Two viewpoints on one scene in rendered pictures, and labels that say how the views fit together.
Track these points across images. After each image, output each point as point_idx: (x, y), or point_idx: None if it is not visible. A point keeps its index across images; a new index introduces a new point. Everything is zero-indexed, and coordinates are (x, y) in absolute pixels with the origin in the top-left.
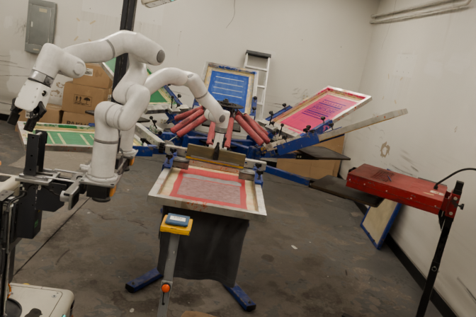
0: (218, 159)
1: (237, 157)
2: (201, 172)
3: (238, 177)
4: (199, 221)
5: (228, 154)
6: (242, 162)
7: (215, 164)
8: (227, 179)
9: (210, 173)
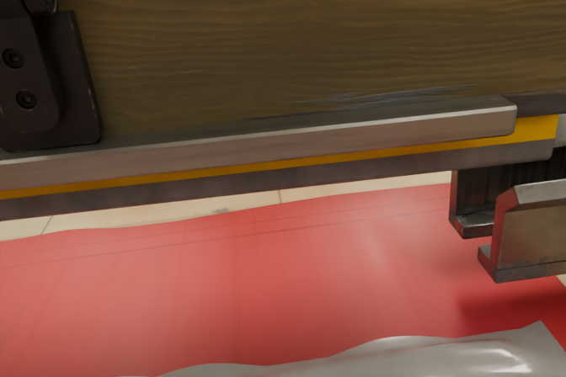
0: (116, 117)
1: None
2: (41, 284)
3: (420, 204)
4: None
5: None
6: (558, 39)
7: (114, 203)
8: (339, 310)
9: (138, 254)
